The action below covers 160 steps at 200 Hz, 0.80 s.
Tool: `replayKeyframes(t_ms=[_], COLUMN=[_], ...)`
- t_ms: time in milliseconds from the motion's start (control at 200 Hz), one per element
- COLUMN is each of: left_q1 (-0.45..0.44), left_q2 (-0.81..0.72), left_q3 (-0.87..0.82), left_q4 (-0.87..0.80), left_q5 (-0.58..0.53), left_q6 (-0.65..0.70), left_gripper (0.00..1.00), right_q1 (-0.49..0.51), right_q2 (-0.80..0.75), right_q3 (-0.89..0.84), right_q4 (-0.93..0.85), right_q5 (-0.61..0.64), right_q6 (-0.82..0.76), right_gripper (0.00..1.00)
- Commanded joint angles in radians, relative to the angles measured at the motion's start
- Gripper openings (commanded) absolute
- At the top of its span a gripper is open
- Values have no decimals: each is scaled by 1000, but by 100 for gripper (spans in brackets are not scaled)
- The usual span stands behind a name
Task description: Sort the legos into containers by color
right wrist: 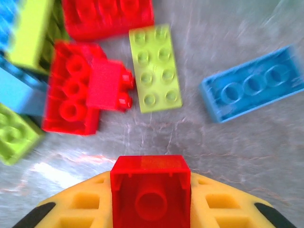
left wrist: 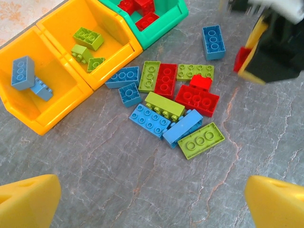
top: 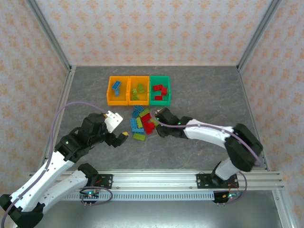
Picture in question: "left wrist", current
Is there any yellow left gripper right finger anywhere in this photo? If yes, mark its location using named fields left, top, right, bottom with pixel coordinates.
left=244, top=175, right=304, bottom=228

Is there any small lime green lego brick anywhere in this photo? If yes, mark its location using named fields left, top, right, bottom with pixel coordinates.
left=86, top=57, right=106, bottom=73

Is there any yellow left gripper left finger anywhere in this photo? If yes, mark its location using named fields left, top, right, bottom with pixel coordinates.
left=0, top=174, right=62, bottom=228

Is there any orange plastic bin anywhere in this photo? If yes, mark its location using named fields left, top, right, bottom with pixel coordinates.
left=37, top=0, right=144, bottom=91
left=0, top=25, right=95, bottom=136

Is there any small red lego brick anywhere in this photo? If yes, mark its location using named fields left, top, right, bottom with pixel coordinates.
left=189, top=74, right=213, bottom=91

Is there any small blue lego brick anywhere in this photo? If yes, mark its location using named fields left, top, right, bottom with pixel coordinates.
left=118, top=82, right=143, bottom=108

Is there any green plastic bin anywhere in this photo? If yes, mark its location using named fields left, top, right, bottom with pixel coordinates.
left=98, top=0, right=190, bottom=50

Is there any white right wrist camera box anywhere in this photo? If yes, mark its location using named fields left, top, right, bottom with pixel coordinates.
left=247, top=0, right=304, bottom=25

